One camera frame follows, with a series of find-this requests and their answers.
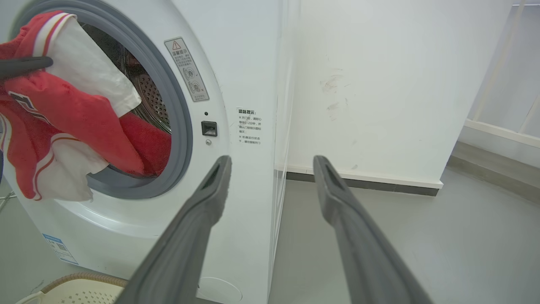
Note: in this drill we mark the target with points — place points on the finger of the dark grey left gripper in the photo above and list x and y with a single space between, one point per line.
181 249

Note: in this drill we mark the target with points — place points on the dark grey pointed right gripper left finger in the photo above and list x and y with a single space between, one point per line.
23 66

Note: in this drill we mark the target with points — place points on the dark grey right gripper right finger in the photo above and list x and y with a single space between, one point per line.
367 253

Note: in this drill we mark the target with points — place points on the red and white jersey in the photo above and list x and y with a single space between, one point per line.
63 114

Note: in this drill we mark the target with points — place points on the cream plastic laundry basket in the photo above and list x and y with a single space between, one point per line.
76 291

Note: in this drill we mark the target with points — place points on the white front-load washing machine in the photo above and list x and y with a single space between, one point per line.
236 139

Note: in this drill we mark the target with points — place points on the red towel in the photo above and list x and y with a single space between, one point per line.
147 143

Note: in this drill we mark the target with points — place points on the white window frame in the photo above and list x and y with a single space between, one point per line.
506 105

